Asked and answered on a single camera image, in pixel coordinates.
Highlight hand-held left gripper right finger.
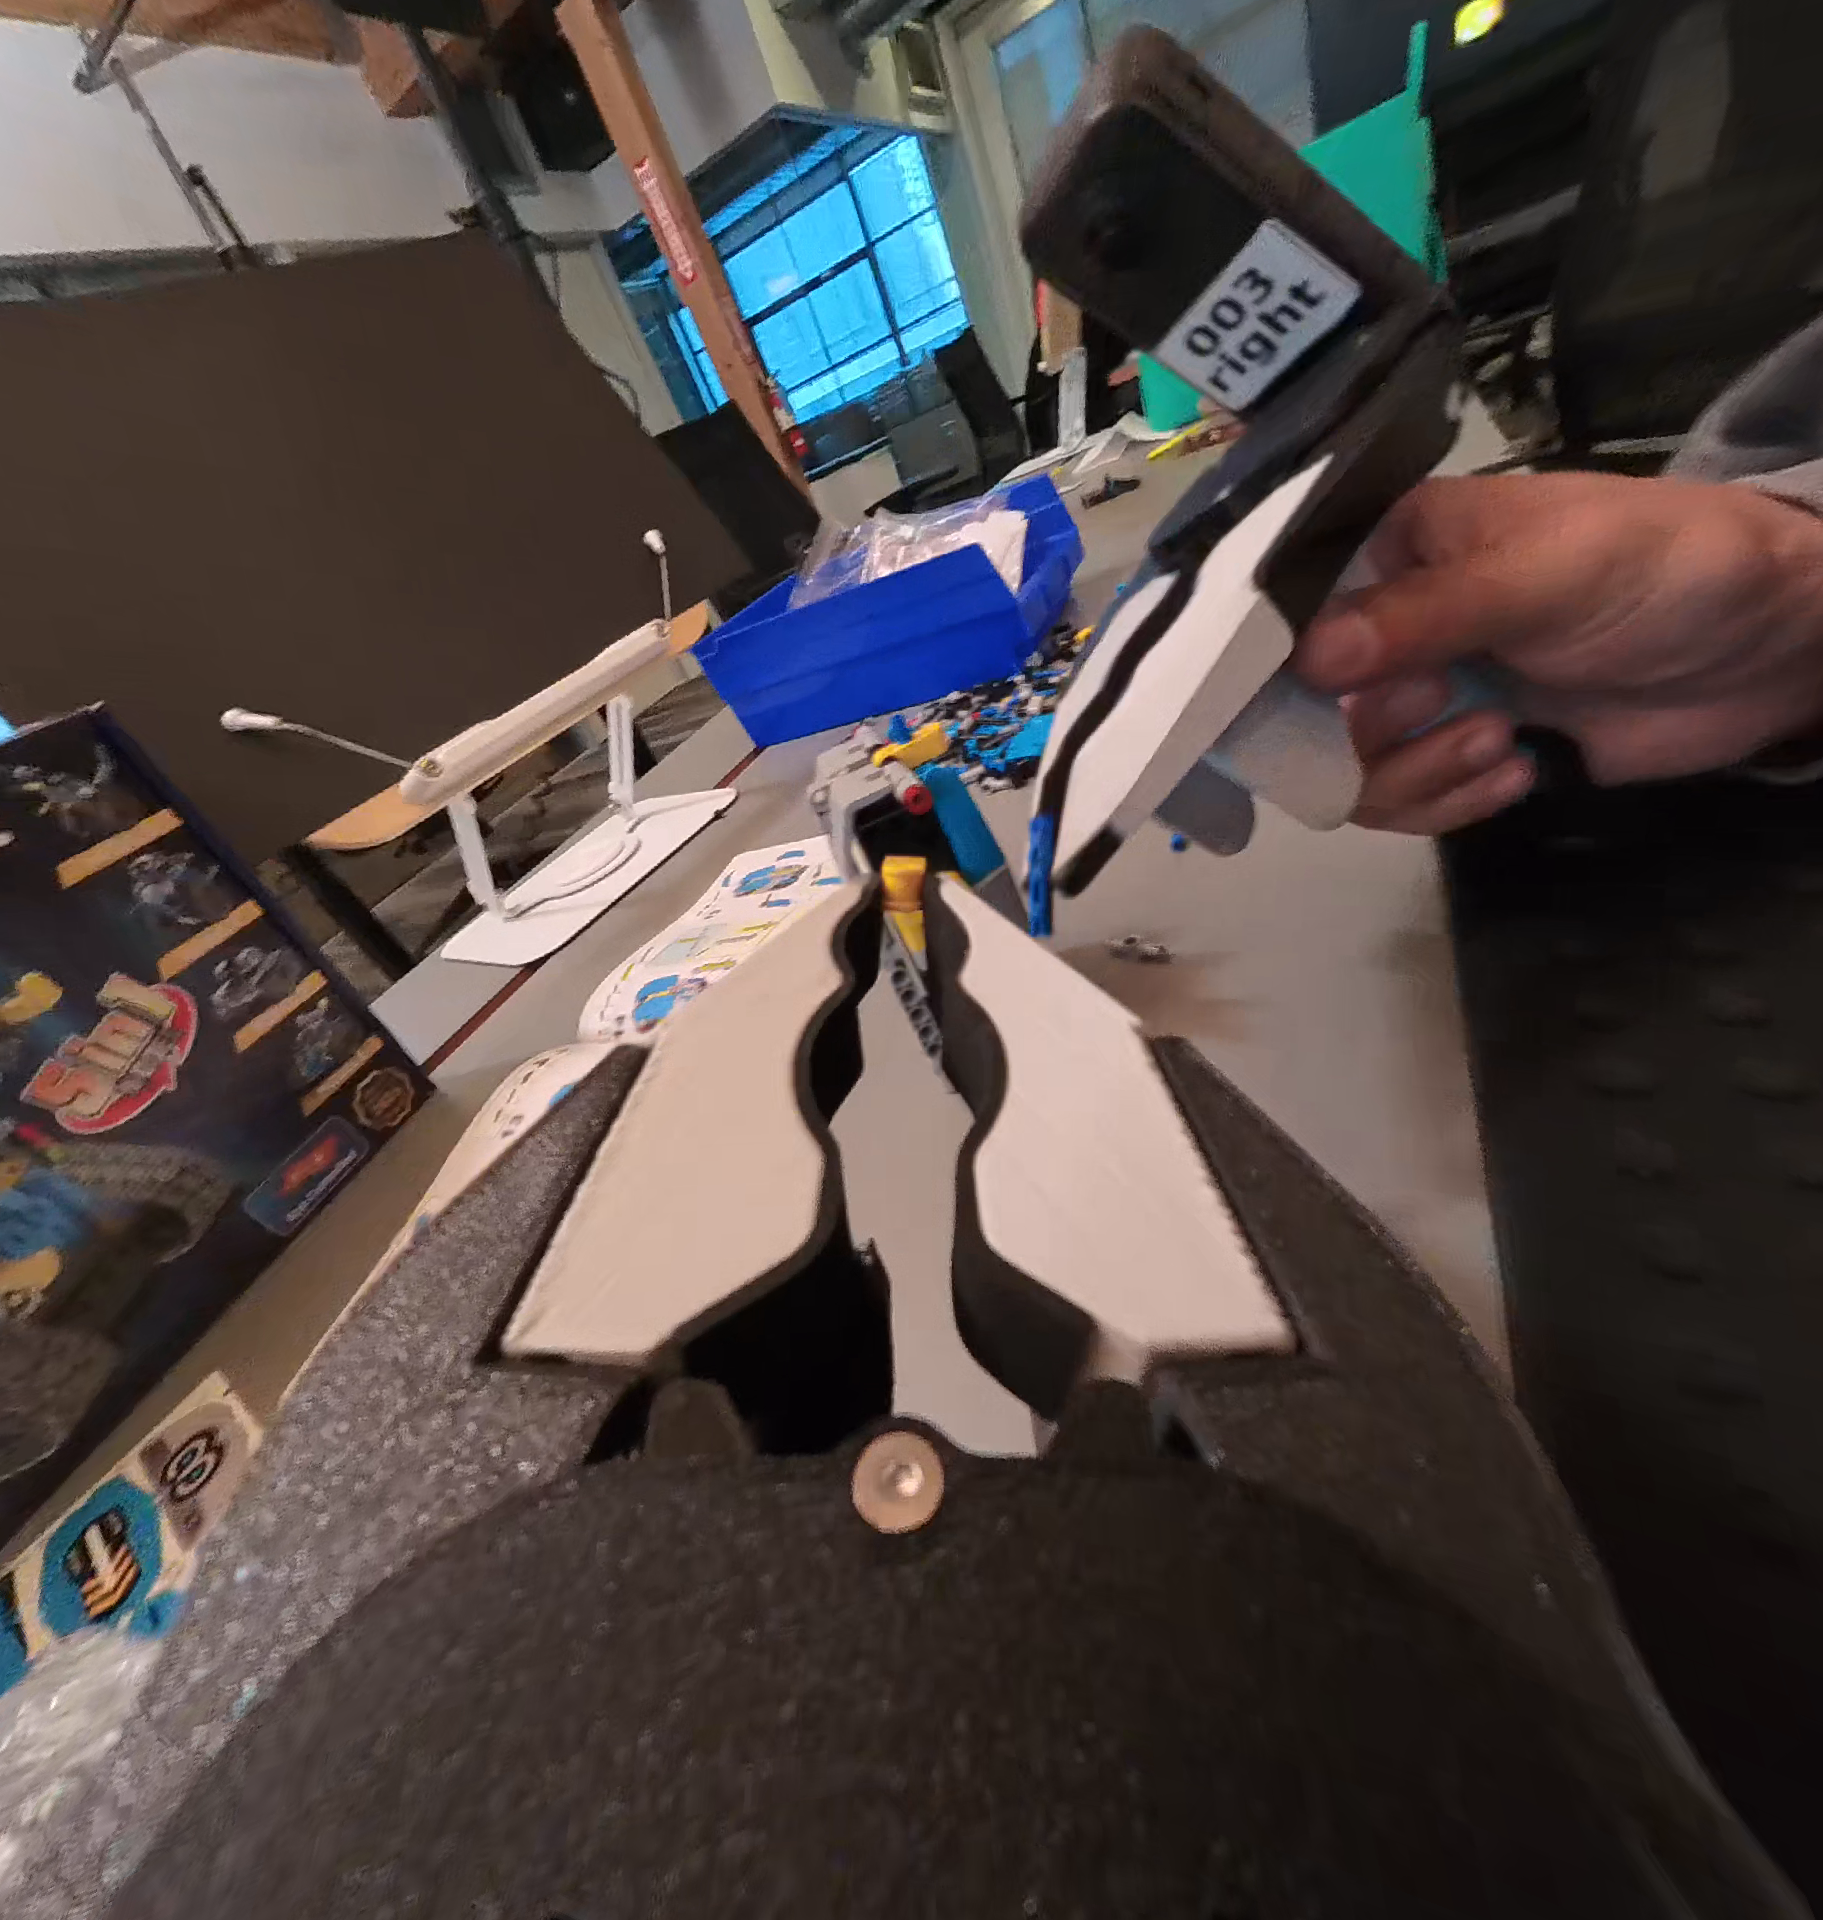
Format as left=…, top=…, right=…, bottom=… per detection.
left=919, top=873, right=1300, bottom=1424

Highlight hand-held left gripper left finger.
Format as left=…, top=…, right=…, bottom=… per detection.
left=498, top=877, right=880, bottom=1374

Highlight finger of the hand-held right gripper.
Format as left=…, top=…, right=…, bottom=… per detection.
left=1029, top=568, right=1199, bottom=866
left=1051, top=454, right=1337, bottom=897

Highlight grey and blue brick model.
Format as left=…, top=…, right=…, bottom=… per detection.
left=811, top=743, right=1034, bottom=1055

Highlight grey desk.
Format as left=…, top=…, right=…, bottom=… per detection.
left=0, top=412, right=1514, bottom=1653

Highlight person's right hand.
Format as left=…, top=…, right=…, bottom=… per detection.
left=1292, top=467, right=1823, bottom=840

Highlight pile of loose brick pieces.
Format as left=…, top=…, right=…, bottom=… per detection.
left=858, top=619, right=1109, bottom=804

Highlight open instruction booklet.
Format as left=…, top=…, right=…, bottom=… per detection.
left=401, top=840, right=858, bottom=1248

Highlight clear plastic bags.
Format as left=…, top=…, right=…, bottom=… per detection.
left=789, top=508, right=1034, bottom=609

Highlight blue storage bin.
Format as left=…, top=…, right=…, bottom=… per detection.
left=693, top=470, right=1085, bottom=753

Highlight green bag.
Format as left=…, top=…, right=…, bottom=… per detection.
left=1139, top=20, right=1453, bottom=437

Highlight window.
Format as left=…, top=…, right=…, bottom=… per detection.
left=612, top=127, right=957, bottom=437

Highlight light wooden table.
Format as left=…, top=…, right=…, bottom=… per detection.
left=309, top=600, right=721, bottom=862

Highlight black mesh office chair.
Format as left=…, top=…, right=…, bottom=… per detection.
left=1453, top=0, right=1823, bottom=451

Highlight dark printed toy box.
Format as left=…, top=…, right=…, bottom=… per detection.
left=0, top=701, right=438, bottom=1593

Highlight black dimpled floor mat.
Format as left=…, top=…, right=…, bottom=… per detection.
left=1442, top=781, right=1823, bottom=1920

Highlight sticker sheet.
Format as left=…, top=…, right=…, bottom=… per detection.
left=0, top=1368, right=269, bottom=1766

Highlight dark partition panel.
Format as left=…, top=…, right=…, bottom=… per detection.
left=0, top=225, right=754, bottom=931

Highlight wooden support post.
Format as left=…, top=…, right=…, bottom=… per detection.
left=555, top=0, right=817, bottom=499

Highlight black wall speaker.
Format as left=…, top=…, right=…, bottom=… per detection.
left=505, top=31, right=618, bottom=174

